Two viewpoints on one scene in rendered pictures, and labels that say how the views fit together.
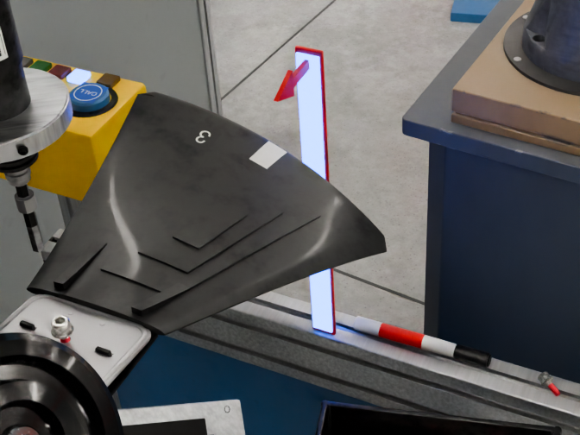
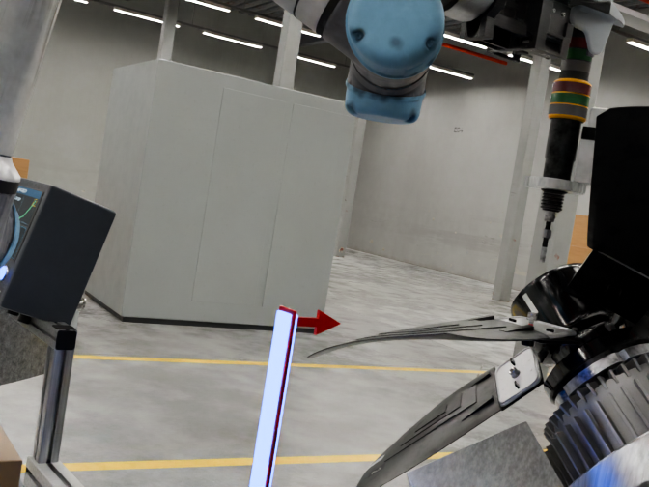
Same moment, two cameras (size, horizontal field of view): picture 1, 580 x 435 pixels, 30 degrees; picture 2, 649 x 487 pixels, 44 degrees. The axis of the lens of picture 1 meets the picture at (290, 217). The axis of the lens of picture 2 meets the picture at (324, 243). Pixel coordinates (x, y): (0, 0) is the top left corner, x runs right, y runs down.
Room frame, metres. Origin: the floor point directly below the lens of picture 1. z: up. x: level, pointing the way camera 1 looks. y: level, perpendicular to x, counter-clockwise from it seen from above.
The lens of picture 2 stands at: (1.43, 0.30, 1.29)
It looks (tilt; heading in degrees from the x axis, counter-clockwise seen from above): 3 degrees down; 204
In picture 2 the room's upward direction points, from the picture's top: 9 degrees clockwise
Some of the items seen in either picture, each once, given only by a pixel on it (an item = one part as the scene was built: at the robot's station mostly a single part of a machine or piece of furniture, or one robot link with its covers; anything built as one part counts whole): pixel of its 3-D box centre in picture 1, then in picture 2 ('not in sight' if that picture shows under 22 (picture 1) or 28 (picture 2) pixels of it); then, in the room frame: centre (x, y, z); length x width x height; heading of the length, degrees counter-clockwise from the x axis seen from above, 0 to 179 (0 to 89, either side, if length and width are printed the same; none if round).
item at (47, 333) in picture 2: not in sight; (41, 322); (0.47, -0.59, 1.04); 0.24 x 0.03 x 0.03; 61
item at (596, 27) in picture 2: not in sight; (598, 29); (0.48, 0.16, 1.53); 0.09 x 0.03 x 0.06; 140
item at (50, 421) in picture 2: not in sight; (54, 393); (0.52, -0.50, 0.96); 0.03 x 0.03 x 0.20; 61
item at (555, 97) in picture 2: not in sight; (569, 100); (0.46, 0.14, 1.45); 0.04 x 0.04 x 0.01
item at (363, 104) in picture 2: not in sight; (390, 60); (0.71, 0.01, 1.44); 0.11 x 0.08 x 0.11; 22
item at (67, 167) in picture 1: (62, 133); not in sight; (0.92, 0.23, 1.02); 0.16 x 0.10 x 0.11; 61
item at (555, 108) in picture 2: not in sight; (567, 112); (0.46, 0.14, 1.44); 0.04 x 0.04 x 0.01
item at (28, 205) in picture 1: (28, 212); (545, 240); (0.46, 0.14, 1.29); 0.01 x 0.01 x 0.05
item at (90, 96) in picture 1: (89, 98); not in sight; (0.90, 0.19, 1.08); 0.04 x 0.04 x 0.02
